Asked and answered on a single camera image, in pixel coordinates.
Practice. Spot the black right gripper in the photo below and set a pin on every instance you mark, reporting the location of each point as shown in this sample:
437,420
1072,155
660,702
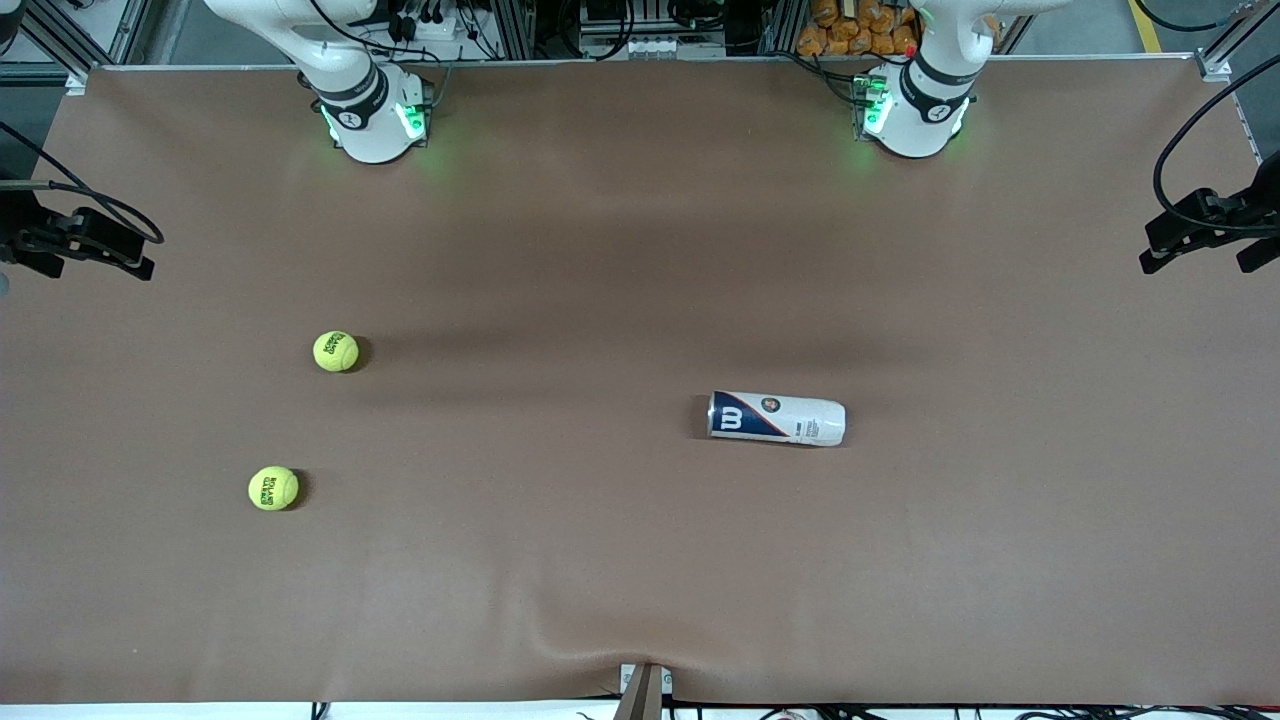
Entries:
18,228

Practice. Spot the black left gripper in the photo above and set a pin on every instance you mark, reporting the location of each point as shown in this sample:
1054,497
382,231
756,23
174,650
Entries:
1262,208

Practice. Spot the yellow-green tennis ball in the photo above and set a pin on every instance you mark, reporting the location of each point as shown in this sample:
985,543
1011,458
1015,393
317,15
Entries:
273,488
336,351

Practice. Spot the blue white tennis ball can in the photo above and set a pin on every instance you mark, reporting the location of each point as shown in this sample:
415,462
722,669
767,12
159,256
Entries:
780,418

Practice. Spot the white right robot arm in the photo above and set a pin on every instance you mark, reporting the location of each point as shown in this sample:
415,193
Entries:
370,130

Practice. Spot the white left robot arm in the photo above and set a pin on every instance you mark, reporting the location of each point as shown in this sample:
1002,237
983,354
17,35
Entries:
915,125

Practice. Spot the white power strip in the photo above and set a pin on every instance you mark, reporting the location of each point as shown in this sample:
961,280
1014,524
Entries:
430,28

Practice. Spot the orange bread pile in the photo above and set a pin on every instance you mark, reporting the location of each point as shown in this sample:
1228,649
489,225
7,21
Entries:
850,35

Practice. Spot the brown table mat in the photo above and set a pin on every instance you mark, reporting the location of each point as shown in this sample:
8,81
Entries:
640,250

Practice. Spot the grey control box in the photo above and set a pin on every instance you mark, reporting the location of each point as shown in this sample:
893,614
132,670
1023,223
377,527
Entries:
650,45

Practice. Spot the white corner bracket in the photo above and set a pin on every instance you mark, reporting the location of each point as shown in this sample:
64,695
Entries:
76,82
1214,67

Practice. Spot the aluminium frame strut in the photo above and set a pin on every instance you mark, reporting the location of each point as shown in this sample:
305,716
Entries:
60,40
1240,30

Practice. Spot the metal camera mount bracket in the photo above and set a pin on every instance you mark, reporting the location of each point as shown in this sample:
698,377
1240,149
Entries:
645,700

